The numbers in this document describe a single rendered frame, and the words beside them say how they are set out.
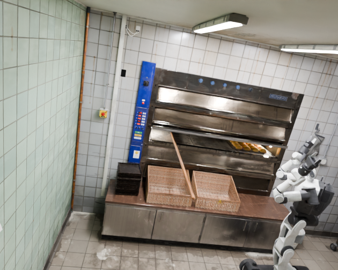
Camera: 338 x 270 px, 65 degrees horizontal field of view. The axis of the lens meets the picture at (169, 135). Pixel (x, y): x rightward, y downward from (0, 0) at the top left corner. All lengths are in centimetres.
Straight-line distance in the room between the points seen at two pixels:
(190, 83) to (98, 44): 116
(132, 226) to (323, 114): 286
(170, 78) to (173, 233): 190
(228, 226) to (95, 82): 239
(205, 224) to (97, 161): 158
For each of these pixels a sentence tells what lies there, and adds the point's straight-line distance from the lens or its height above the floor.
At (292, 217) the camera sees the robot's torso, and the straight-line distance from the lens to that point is 301.
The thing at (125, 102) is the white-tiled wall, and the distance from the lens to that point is 332.
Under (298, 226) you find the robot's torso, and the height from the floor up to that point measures 95.
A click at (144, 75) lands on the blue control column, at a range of 323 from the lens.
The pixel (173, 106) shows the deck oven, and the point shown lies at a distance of 335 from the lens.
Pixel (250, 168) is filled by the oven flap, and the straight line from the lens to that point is 389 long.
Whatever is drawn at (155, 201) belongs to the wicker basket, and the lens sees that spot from 326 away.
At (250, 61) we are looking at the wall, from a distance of 349.
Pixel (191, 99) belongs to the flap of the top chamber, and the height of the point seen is 180.
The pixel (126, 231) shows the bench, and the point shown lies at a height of 18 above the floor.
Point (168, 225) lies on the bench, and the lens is 342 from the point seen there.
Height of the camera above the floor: 233
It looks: 18 degrees down
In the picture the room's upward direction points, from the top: 11 degrees clockwise
